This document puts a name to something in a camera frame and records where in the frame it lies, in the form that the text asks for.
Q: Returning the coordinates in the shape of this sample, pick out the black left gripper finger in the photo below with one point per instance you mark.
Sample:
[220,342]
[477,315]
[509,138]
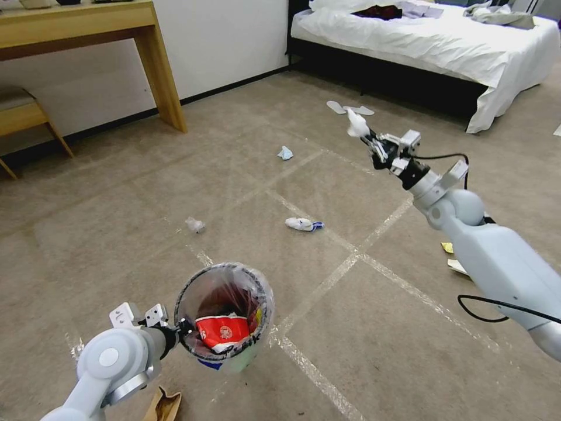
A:
[184,326]

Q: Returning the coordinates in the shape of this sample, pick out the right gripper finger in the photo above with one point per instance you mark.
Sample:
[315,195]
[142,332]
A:
[379,156]
[388,141]

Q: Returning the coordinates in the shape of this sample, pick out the white tissue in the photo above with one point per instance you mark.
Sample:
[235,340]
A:
[356,124]

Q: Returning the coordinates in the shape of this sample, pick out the trash bin with plastic liner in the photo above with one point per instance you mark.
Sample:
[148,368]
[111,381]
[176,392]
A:
[228,285]

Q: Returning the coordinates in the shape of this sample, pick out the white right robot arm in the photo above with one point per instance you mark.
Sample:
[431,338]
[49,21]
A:
[491,250]

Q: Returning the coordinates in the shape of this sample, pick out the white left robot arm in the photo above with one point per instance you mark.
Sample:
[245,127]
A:
[114,355]

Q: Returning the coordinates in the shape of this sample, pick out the red snack wrapper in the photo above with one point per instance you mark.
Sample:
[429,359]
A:
[221,331]

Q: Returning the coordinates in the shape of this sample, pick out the flat white slipper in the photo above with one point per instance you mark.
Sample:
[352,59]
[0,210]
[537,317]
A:
[336,107]
[361,109]

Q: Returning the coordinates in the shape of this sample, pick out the brown paper bag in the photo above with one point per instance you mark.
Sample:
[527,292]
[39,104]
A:
[164,403]

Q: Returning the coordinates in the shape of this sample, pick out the small yellow wrapper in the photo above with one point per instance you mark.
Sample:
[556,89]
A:
[447,247]

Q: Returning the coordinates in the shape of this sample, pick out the crumpled blue face mask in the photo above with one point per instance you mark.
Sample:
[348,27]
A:
[285,153]

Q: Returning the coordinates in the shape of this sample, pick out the bed with white sheet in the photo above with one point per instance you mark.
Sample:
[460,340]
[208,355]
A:
[420,48]

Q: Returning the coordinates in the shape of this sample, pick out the crumpled clear plastic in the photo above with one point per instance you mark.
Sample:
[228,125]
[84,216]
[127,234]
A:
[195,224]

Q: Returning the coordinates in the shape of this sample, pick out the pale yellow paper scrap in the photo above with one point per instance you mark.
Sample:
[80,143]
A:
[456,266]

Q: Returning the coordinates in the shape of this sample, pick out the white and blue sock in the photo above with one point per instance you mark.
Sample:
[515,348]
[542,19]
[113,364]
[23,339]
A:
[300,223]

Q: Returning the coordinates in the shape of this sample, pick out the dark red garment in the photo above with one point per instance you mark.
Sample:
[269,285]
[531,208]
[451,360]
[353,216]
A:
[379,12]

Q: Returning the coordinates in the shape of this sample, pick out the pale lavender garment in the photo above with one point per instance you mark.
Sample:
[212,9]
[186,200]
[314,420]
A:
[418,9]

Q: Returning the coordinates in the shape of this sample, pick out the grey garment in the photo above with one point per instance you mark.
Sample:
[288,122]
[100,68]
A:
[499,16]

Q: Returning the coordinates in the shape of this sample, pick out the wooden chair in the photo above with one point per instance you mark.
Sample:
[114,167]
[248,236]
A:
[26,114]

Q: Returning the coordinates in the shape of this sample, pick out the wooden desk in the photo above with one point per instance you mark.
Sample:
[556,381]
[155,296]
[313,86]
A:
[87,26]

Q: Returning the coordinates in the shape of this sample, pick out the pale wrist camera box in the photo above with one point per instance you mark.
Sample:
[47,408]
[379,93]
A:
[157,315]
[411,140]

